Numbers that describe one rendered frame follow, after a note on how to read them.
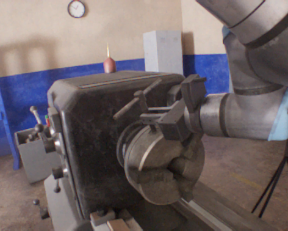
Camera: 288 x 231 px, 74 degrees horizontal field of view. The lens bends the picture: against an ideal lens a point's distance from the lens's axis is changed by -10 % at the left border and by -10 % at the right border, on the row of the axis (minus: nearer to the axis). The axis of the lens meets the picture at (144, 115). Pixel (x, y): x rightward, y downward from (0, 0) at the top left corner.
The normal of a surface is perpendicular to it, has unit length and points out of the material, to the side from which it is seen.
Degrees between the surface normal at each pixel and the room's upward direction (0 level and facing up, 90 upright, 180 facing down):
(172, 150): 90
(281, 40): 121
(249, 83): 98
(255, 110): 97
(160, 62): 90
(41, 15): 90
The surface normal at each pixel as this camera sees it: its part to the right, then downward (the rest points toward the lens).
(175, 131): -0.60, 0.55
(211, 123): -0.67, 0.35
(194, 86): 0.70, 0.00
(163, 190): 0.49, 0.21
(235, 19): -0.55, 0.82
